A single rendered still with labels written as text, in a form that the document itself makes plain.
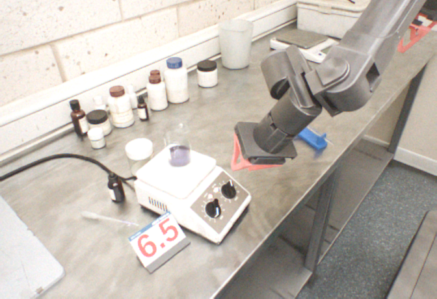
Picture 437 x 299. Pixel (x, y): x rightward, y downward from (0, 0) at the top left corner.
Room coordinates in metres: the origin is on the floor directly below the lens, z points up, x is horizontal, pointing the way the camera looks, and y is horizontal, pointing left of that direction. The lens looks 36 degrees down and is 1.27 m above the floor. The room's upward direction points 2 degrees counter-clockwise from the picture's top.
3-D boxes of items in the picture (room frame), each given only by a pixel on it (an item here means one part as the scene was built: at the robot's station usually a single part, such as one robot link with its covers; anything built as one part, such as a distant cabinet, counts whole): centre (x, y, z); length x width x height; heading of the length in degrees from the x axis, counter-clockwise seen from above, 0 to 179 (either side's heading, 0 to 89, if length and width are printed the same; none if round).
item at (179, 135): (0.53, 0.08, 0.87); 0.06 x 0.05 x 0.08; 157
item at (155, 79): (0.90, 0.18, 0.80); 0.06 x 0.06 x 0.10
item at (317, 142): (0.71, -0.24, 0.77); 0.10 x 0.03 x 0.04; 29
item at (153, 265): (0.38, 0.11, 0.77); 0.09 x 0.06 x 0.04; 133
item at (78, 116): (0.77, 0.38, 0.80); 0.04 x 0.04 x 0.10
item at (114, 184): (0.52, 0.22, 0.78); 0.03 x 0.03 x 0.07
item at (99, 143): (0.71, 0.31, 0.77); 0.04 x 0.04 x 0.04
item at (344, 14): (1.61, -0.60, 0.82); 0.37 x 0.31 x 0.14; 138
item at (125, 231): (0.42, 0.17, 0.76); 0.06 x 0.06 x 0.02
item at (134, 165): (0.59, 0.18, 0.79); 0.06 x 0.06 x 0.08
